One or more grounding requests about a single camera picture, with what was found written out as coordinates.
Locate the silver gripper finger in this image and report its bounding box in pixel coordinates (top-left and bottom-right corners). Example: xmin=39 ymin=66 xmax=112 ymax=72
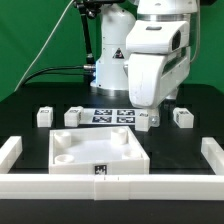
xmin=148 ymin=108 xmax=160 ymax=127

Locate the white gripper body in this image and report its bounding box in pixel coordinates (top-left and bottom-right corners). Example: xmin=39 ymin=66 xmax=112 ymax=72
xmin=128 ymin=52 xmax=190 ymax=109

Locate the white square tabletop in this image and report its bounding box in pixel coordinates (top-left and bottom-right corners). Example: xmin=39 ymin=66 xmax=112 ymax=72
xmin=48 ymin=126 xmax=150 ymax=175

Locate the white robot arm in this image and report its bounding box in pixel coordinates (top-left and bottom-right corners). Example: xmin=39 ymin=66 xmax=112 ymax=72
xmin=91 ymin=0 xmax=200 ymax=131

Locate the apriltag marker sheet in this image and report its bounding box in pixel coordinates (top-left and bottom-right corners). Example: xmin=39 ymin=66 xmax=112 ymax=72
xmin=80 ymin=108 xmax=147 ymax=125

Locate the white u-shaped obstacle fence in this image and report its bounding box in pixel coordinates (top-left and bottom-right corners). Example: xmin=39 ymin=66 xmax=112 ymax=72
xmin=0 ymin=136 xmax=224 ymax=200

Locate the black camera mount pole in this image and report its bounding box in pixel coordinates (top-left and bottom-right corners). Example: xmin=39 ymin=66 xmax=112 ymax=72
xmin=73 ymin=0 xmax=126 ymax=66

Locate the black cable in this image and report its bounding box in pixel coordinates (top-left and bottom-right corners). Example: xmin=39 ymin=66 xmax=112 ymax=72
xmin=20 ymin=65 xmax=98 ymax=88

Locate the white cable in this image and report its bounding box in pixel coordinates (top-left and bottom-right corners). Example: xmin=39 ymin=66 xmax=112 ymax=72
xmin=13 ymin=0 xmax=75 ymax=93

